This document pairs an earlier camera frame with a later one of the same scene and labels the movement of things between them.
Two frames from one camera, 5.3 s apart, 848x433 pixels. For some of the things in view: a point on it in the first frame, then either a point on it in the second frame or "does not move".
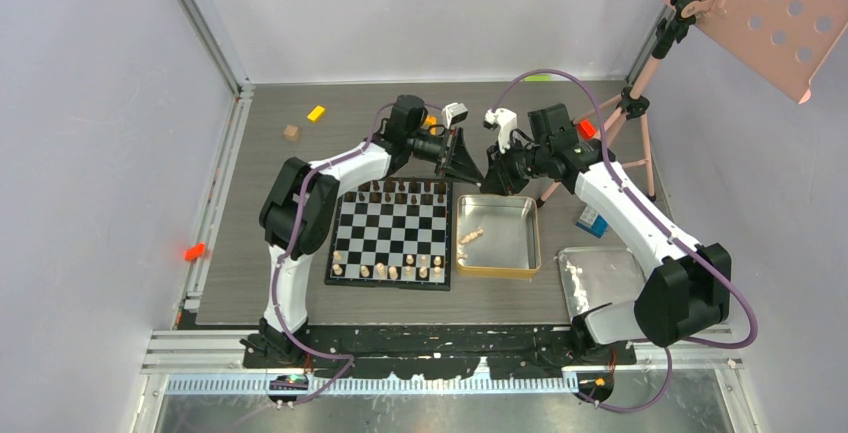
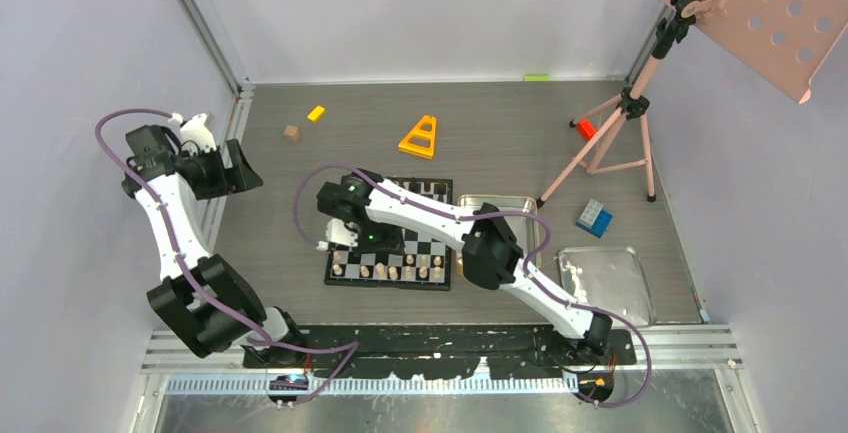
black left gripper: (458, 164) to (233, 180)
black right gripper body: (524, 163) to (375, 238)
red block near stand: (586, 129) does not move
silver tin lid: (591, 278) does not move
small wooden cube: (292, 133) does not move
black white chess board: (393, 233) does not move
